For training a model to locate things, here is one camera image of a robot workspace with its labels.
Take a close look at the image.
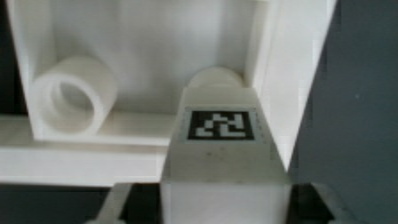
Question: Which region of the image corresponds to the white chair leg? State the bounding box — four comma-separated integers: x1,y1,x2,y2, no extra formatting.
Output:
160,67,292,224

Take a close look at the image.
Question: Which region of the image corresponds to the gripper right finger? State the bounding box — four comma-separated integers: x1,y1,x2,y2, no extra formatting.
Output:
288,183,356,224

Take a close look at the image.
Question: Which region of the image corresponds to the white chair seat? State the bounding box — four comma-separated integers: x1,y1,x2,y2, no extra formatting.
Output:
6,0,340,168

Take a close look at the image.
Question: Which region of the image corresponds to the white U-shaped fence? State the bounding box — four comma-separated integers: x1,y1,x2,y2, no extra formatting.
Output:
0,115,168,186

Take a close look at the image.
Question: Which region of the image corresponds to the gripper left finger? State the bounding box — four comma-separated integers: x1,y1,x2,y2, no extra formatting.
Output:
86,183,162,224

